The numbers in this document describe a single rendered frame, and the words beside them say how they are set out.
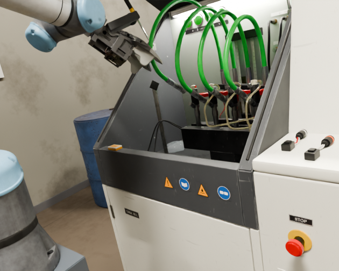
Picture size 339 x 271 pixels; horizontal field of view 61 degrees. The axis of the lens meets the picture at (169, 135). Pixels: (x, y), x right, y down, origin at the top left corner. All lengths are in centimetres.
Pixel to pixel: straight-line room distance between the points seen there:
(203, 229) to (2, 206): 56
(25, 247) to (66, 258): 9
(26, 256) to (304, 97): 74
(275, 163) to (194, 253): 45
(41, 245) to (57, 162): 272
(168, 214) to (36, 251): 50
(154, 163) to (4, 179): 50
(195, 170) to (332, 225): 35
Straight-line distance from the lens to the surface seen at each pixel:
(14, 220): 57
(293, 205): 70
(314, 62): 87
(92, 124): 259
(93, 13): 72
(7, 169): 55
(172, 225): 100
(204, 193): 83
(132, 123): 126
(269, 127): 78
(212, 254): 94
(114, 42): 90
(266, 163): 68
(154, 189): 98
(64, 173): 337
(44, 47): 83
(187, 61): 143
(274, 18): 120
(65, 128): 334
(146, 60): 89
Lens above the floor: 123
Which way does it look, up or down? 14 degrees down
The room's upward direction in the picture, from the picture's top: 10 degrees counter-clockwise
